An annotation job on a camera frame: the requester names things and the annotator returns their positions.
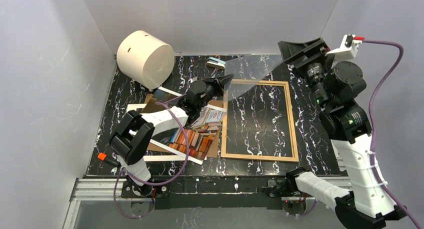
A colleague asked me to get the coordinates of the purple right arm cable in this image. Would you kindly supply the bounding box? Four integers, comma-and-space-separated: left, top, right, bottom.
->
299, 39, 424, 229

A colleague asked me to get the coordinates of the teal white stapler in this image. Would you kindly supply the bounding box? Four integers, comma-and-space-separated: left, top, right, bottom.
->
205, 57, 226, 70

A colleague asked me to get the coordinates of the orange cap black marker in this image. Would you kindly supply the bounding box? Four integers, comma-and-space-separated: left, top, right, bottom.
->
97, 152, 121, 168

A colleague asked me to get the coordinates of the brown backing board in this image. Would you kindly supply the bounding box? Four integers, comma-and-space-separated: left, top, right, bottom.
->
147, 99, 224, 158

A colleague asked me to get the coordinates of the white mat board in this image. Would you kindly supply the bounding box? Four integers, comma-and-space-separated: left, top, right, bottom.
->
126, 86, 184, 162

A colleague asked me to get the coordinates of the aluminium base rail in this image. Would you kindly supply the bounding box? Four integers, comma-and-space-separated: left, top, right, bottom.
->
63, 176, 315, 229

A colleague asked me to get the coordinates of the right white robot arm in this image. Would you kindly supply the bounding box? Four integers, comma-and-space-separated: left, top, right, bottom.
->
276, 34, 407, 229

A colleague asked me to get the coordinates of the large white cylinder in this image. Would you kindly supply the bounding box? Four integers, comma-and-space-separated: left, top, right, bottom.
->
116, 30, 175, 90

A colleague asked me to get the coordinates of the light wooden picture frame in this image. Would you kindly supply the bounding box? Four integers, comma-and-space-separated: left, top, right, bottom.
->
221, 79, 300, 163

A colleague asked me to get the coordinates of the clear acrylic sheet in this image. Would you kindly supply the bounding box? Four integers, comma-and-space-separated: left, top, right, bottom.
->
224, 54, 283, 101

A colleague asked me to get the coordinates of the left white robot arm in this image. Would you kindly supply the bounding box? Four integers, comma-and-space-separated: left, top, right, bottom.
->
108, 73, 234, 186

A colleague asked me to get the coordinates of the cat and books photo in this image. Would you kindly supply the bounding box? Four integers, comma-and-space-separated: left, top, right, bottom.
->
150, 103, 227, 165

